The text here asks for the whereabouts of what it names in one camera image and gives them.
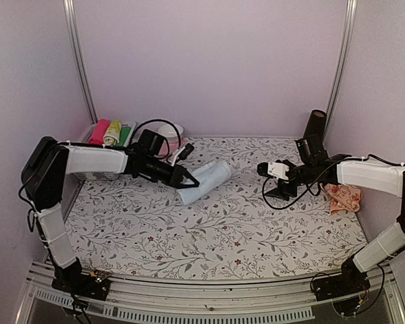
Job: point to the green rolled towel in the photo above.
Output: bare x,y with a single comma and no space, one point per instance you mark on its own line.
124,136

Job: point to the pink plate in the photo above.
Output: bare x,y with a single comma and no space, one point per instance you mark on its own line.
168,146

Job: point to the light blue towel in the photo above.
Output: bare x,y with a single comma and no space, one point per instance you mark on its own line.
209,177

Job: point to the white bowl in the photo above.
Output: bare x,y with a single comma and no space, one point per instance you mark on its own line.
172,133

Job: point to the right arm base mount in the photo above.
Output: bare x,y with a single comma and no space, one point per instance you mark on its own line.
325,286

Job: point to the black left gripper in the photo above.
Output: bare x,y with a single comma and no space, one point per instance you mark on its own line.
177,177

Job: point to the orange patterned towel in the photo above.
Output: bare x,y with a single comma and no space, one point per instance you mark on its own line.
343,198

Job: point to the white plastic basket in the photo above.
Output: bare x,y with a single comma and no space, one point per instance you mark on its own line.
95,163

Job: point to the pink rolled towel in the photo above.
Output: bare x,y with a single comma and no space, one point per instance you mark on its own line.
99,132

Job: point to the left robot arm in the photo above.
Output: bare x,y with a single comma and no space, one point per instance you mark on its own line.
44,174

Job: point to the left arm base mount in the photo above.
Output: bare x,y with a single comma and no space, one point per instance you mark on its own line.
72,280

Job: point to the dark brown cylinder cup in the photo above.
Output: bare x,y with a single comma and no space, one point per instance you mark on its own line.
316,123

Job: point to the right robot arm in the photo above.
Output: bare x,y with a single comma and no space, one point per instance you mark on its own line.
383,182

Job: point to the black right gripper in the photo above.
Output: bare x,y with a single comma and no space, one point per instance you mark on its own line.
283,192

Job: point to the yellow-green rolled towel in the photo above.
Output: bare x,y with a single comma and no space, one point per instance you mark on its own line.
112,134

